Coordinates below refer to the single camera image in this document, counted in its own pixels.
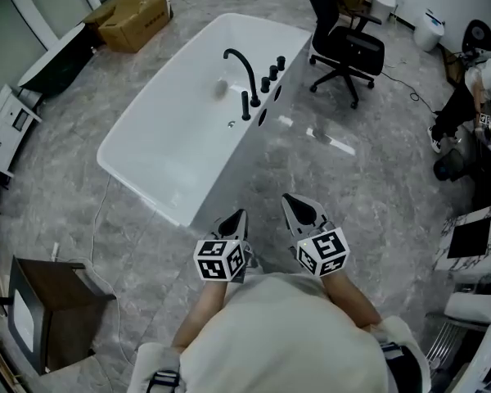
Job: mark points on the dark wooden cabinet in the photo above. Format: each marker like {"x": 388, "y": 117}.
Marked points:
{"x": 69, "y": 297}

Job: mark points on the black bag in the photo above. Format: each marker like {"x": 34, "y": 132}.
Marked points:
{"x": 448, "y": 166}

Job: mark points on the black round disc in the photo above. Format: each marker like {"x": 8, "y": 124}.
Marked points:
{"x": 476, "y": 35}

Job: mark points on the dark green bathtub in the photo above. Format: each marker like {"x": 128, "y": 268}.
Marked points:
{"x": 61, "y": 68}

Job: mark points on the black faucet knob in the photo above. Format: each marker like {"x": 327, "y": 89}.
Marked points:
{"x": 273, "y": 73}
{"x": 265, "y": 84}
{"x": 281, "y": 61}

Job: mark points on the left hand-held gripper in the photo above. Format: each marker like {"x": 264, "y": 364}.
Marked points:
{"x": 219, "y": 260}

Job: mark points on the black curved faucet spout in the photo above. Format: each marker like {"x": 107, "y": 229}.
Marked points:
{"x": 251, "y": 76}

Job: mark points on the person's right forearm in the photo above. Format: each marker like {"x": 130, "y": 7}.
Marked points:
{"x": 352, "y": 301}

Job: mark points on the white inset basin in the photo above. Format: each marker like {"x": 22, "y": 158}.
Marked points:
{"x": 23, "y": 322}

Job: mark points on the black square basin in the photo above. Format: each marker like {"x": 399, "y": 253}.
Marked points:
{"x": 468, "y": 238}

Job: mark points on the white vanity cabinet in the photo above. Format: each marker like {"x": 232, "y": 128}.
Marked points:
{"x": 4, "y": 133}

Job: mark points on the white trash bin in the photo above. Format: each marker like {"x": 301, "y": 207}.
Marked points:
{"x": 429, "y": 31}

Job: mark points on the person's white shirt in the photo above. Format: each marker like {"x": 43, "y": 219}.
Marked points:
{"x": 278, "y": 342}

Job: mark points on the black office chair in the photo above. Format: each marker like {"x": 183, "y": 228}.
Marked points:
{"x": 360, "y": 51}

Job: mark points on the large cardboard box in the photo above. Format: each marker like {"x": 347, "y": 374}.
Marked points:
{"x": 135, "y": 23}

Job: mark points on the chrome towel rack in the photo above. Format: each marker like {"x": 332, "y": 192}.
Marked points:
{"x": 440, "y": 344}

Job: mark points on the white rectangular bathtub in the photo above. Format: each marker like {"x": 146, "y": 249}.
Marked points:
{"x": 180, "y": 137}

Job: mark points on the white power strip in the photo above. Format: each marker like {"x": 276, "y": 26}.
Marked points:
{"x": 55, "y": 252}

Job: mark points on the flat cardboard box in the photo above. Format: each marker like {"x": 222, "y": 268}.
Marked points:
{"x": 100, "y": 16}

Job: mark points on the person's left forearm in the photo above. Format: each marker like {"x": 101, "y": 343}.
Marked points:
{"x": 200, "y": 313}

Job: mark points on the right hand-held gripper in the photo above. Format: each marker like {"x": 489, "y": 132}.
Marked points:
{"x": 325, "y": 252}

